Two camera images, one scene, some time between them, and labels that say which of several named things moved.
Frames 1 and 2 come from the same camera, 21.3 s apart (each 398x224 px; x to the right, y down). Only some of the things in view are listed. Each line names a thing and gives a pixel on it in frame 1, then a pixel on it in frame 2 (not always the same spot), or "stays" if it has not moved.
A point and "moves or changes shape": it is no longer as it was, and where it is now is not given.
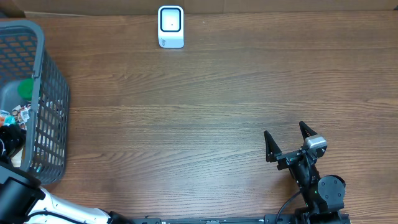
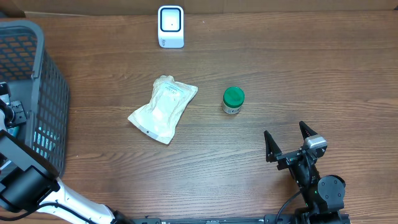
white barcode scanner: x=170 y=21 stays
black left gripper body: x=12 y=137 -> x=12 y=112
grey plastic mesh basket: x=23 y=56 stays
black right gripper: x=287 y=158 stays
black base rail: x=320 y=218 stays
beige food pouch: x=20 y=114 moves or changes shape
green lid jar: x=25 y=88 -> x=233 y=99
